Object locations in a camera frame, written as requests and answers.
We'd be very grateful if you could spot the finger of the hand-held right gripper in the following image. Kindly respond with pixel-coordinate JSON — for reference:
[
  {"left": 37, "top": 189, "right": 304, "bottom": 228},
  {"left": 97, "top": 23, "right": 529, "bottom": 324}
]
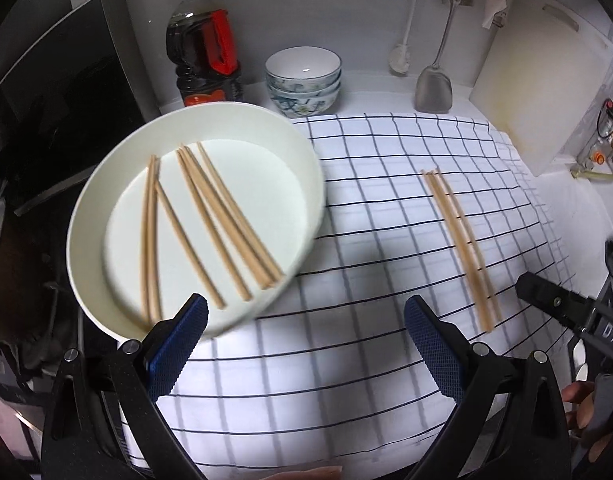
[{"left": 515, "top": 271, "right": 597, "bottom": 332}]

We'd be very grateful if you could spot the large cream bowl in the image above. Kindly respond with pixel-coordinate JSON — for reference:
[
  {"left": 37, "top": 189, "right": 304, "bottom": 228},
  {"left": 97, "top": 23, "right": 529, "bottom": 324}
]
[{"left": 66, "top": 102, "right": 327, "bottom": 341}]

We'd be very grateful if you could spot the white checkered cloth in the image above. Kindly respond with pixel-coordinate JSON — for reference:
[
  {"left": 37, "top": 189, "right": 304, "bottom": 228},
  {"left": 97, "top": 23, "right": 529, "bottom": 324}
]
[{"left": 121, "top": 112, "right": 574, "bottom": 480}]

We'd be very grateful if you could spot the white cutting board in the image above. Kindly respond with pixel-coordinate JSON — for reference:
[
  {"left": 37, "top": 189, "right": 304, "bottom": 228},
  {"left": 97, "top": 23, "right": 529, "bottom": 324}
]
[{"left": 469, "top": 0, "right": 613, "bottom": 178}]

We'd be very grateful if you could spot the yellowish gas hose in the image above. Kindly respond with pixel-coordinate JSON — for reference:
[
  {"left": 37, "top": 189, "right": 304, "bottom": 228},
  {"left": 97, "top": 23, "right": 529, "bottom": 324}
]
[{"left": 572, "top": 157, "right": 613, "bottom": 182}]

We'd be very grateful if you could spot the gas valve with red knob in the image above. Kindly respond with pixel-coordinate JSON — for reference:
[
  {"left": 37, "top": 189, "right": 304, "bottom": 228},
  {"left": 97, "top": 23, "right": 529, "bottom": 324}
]
[{"left": 597, "top": 97, "right": 613, "bottom": 161}]

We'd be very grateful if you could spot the person's right hand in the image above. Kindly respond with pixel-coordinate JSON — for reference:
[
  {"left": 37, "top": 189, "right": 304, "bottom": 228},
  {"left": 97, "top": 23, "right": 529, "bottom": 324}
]
[{"left": 561, "top": 381, "right": 613, "bottom": 466}]

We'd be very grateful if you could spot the pile of wooden chopsticks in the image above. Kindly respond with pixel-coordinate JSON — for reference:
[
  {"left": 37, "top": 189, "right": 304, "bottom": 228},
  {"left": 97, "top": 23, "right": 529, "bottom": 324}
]
[{"left": 142, "top": 141, "right": 286, "bottom": 323}]

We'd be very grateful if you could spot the white dish brush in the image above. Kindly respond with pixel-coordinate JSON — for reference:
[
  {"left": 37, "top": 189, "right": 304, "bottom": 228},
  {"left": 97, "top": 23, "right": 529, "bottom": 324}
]
[{"left": 389, "top": 0, "right": 429, "bottom": 76}]

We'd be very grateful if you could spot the single wooden chopstick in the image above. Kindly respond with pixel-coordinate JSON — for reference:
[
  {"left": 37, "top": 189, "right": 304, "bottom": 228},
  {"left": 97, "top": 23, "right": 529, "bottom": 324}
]
[
  {"left": 430, "top": 170, "right": 497, "bottom": 330},
  {"left": 436, "top": 168, "right": 503, "bottom": 321}
]

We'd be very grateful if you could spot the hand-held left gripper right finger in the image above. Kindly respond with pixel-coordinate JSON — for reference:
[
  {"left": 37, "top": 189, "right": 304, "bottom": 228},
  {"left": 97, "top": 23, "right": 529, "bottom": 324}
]
[{"left": 403, "top": 295, "right": 572, "bottom": 480}]

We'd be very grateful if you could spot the metal spatula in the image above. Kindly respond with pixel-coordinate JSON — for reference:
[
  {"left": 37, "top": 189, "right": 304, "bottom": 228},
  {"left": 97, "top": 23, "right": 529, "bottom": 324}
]
[{"left": 415, "top": 0, "right": 469, "bottom": 113}]

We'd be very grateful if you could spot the wooden chopstick pair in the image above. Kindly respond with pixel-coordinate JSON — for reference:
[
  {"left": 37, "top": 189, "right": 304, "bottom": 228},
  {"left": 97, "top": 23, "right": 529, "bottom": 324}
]
[{"left": 422, "top": 171, "right": 491, "bottom": 333}]

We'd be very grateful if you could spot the dark kitchen appliance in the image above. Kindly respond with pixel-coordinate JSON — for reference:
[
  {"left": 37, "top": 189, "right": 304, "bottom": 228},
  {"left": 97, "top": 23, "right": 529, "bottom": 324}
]
[{"left": 0, "top": 0, "right": 154, "bottom": 216}]

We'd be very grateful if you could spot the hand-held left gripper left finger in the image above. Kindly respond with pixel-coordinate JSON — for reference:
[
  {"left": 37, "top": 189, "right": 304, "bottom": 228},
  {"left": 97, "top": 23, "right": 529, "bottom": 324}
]
[{"left": 40, "top": 294, "right": 210, "bottom": 480}]

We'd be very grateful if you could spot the dark soy sauce bottle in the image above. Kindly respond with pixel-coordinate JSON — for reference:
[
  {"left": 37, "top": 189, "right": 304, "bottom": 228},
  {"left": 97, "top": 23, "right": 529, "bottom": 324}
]
[{"left": 165, "top": 0, "right": 244, "bottom": 108}]

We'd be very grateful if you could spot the floral ceramic bowl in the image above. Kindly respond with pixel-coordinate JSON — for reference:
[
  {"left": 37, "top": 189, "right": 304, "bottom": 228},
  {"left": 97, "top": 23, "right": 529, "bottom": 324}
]
[
  {"left": 269, "top": 89, "right": 341, "bottom": 120},
  {"left": 266, "top": 77, "right": 342, "bottom": 105},
  {"left": 265, "top": 46, "right": 342, "bottom": 91}
]

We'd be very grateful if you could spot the person's left hand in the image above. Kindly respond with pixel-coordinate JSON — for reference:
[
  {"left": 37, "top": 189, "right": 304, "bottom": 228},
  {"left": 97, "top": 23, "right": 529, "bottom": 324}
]
[{"left": 259, "top": 466, "right": 343, "bottom": 480}]

